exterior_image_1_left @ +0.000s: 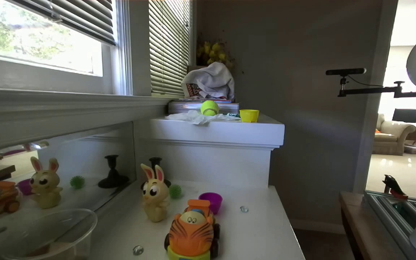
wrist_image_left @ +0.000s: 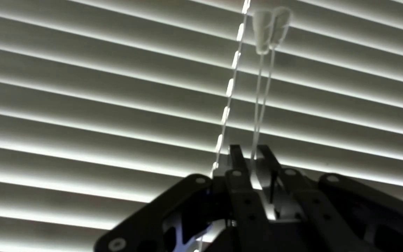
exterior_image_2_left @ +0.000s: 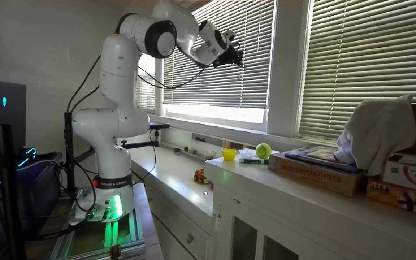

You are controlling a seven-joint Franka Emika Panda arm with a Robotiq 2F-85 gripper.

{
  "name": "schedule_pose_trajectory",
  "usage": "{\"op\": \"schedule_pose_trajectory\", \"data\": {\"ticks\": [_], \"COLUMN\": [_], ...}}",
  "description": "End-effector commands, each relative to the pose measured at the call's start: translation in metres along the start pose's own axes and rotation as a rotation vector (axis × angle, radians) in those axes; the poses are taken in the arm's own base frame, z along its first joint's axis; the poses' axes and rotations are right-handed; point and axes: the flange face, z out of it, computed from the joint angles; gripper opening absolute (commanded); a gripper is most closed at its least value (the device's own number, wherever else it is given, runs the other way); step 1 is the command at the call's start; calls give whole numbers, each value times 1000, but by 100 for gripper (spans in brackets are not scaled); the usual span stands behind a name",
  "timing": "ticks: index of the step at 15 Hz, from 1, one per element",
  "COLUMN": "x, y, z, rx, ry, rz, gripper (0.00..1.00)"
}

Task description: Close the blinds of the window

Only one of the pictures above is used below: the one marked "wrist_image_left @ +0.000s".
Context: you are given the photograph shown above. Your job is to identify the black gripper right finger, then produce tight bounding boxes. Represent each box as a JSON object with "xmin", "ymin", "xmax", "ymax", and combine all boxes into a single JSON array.
[{"xmin": 254, "ymin": 143, "xmax": 403, "ymax": 252}]

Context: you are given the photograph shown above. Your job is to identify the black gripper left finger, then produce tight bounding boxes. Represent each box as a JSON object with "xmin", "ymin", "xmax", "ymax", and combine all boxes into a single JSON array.
[{"xmin": 93, "ymin": 143, "xmax": 254, "ymax": 252}]

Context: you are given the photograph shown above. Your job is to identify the white blinds pull cord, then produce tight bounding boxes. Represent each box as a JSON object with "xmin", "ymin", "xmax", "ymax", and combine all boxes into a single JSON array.
[{"xmin": 248, "ymin": 6, "xmax": 292, "ymax": 221}]

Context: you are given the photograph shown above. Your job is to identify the white slatted raisable window blinds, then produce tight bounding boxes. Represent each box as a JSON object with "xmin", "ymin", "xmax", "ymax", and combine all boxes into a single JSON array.
[{"xmin": 0, "ymin": 0, "xmax": 403, "ymax": 252}]

